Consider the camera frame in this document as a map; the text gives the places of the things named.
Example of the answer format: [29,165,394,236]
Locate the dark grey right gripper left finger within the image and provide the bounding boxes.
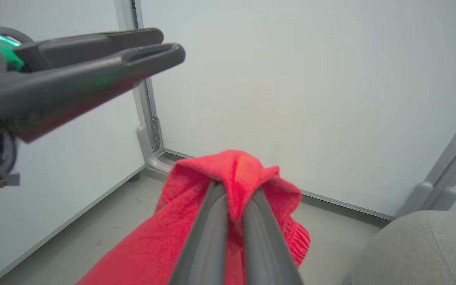
[168,180,229,285]

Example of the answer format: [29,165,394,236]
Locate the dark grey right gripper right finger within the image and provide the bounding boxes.
[242,188,304,285]

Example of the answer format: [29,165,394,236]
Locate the red knitted garment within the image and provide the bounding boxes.
[76,150,311,285]

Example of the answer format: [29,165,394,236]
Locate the grey fabric sofa seat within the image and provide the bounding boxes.
[342,210,456,285]

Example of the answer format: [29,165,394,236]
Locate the grey partition frame post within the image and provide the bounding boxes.
[113,0,174,175]
[395,94,456,219]

